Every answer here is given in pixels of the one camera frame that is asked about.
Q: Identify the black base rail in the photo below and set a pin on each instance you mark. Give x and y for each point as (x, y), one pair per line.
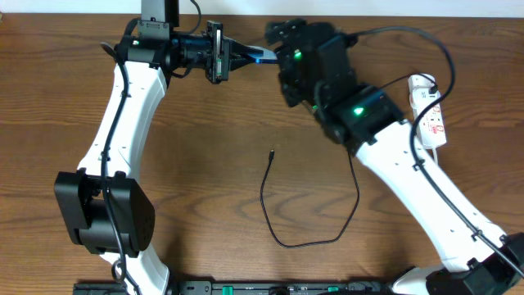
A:
(206, 287)

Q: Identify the blue Galaxy smartphone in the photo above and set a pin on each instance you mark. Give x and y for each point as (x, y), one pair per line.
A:
(262, 55)

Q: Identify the white power strip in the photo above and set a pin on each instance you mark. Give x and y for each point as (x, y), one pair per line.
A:
(423, 91)

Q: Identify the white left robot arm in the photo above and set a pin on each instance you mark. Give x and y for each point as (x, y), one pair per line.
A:
(102, 204)

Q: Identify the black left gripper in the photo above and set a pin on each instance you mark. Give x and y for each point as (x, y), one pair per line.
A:
(215, 52)

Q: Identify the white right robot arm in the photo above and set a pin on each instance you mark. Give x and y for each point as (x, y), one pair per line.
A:
(476, 255)

